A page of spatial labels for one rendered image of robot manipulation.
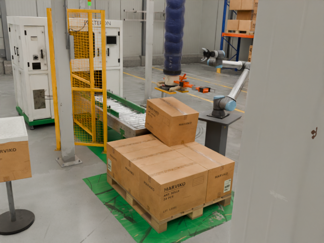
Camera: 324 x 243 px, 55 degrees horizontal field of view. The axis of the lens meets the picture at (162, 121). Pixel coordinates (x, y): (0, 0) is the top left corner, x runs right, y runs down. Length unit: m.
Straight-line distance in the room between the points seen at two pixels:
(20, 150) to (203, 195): 1.85
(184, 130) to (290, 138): 3.38
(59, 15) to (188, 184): 2.58
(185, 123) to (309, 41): 3.38
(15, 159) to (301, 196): 2.68
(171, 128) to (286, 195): 3.23
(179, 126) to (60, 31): 1.91
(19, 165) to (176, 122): 1.75
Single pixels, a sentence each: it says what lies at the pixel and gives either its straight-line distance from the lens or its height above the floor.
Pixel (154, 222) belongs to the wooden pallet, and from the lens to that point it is 3.26.
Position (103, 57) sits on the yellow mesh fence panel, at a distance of 4.55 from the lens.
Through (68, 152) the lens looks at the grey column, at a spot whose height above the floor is 0.16.
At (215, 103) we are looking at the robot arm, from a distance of 4.32.
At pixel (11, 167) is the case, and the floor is 0.75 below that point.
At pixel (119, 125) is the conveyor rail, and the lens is 4.55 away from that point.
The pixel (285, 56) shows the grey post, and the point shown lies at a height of 1.96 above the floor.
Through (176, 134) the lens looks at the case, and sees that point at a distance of 3.77.
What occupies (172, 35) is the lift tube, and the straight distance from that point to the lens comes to 3.73.
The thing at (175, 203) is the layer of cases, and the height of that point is 0.28.
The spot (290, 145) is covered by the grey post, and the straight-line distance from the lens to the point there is 0.47.
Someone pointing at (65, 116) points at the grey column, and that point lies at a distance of 4.45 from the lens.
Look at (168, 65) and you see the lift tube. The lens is 3.79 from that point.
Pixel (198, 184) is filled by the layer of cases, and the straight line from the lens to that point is 3.29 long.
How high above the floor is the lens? 2.00
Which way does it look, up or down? 18 degrees down
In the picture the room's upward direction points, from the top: 2 degrees clockwise
